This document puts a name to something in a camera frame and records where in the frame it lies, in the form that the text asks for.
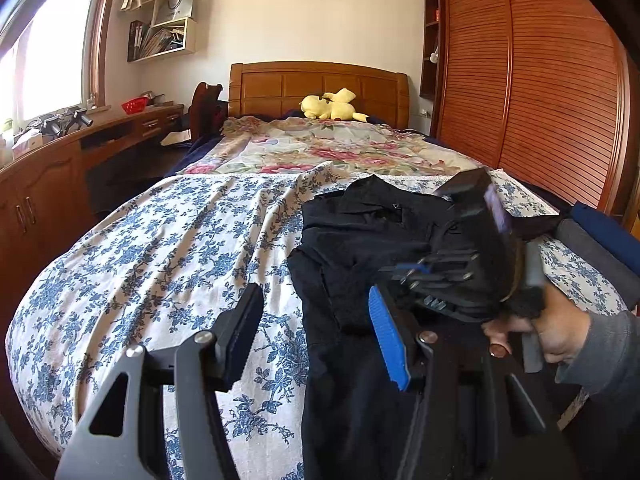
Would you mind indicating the navy folded cloth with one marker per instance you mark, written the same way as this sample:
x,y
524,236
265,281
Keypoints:
x,y
607,227

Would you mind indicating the wood-framed window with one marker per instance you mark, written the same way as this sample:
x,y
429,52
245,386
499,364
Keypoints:
x,y
50,50

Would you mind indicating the wooden bed headboard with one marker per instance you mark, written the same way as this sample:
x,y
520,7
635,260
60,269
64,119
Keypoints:
x,y
280,90

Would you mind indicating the person's right hand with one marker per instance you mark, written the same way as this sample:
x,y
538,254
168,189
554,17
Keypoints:
x,y
560,330

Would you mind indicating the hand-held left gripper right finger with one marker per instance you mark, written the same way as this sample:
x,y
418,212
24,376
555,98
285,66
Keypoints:
x,y
387,340

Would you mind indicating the row of books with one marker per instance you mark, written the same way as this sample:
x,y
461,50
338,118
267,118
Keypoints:
x,y
152,40

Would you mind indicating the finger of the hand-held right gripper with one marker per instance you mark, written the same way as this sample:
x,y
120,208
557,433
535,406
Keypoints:
x,y
440,266

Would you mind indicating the wooden chair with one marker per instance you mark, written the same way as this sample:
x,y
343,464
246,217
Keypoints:
x,y
202,105

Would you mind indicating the white box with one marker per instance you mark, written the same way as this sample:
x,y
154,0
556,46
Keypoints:
x,y
27,141

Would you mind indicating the paper sheet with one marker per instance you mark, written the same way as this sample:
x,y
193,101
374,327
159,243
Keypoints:
x,y
176,139

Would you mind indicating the white paper bag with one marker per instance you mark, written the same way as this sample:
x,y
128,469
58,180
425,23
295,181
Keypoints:
x,y
174,10

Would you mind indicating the wooden slatted wardrobe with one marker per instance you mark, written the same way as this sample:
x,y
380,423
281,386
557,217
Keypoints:
x,y
550,85

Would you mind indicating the pink floral quilt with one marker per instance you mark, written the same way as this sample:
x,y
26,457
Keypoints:
x,y
325,150

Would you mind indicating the blue floral bedsheet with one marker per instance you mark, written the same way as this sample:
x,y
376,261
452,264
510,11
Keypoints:
x,y
175,240

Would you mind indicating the person's right forearm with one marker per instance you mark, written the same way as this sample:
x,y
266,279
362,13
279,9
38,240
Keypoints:
x,y
610,350

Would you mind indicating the black garment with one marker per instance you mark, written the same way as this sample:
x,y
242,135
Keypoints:
x,y
350,240

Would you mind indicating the black tools on desk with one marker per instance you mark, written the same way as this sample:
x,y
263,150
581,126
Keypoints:
x,y
65,121

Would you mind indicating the long wooden desk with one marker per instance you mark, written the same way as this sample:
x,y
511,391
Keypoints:
x,y
45,180

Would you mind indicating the wooden open side shelf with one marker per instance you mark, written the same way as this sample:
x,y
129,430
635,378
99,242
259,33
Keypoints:
x,y
430,75

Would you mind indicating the red plastic basket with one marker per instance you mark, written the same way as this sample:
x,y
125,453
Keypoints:
x,y
135,105

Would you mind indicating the dark grey folded cloth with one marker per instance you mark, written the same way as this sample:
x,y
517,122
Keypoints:
x,y
600,265

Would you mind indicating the cream wall shelf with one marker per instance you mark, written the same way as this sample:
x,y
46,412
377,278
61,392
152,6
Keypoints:
x,y
192,35

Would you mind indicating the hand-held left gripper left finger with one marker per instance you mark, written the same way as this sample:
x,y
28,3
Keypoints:
x,y
244,332

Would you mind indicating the yellow plush toy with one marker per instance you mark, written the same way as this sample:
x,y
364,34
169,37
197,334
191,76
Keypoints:
x,y
335,109

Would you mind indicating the navy blue blanket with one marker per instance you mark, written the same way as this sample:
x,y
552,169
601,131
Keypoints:
x,y
200,155

